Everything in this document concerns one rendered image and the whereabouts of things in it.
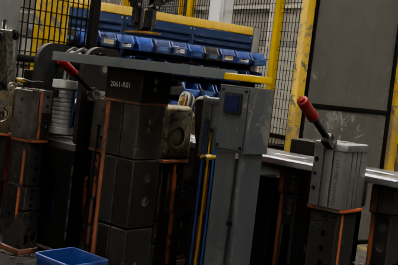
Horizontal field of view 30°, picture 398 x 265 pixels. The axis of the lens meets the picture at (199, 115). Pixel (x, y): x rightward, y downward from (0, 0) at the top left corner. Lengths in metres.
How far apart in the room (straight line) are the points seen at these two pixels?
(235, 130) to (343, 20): 3.62
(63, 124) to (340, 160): 0.72
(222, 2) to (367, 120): 2.14
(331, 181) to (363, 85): 3.68
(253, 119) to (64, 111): 0.65
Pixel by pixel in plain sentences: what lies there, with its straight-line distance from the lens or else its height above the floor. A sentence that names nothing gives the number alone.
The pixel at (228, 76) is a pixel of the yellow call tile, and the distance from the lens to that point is 1.26.
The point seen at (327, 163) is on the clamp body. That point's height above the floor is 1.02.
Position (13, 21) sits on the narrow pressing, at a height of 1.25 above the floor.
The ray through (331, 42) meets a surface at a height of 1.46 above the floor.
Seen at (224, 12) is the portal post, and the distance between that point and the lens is 6.68.
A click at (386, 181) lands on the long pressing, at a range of 1.40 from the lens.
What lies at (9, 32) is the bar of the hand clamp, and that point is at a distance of 2.07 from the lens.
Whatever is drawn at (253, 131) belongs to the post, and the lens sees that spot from 1.24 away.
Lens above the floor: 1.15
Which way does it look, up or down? 3 degrees down
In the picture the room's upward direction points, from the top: 7 degrees clockwise
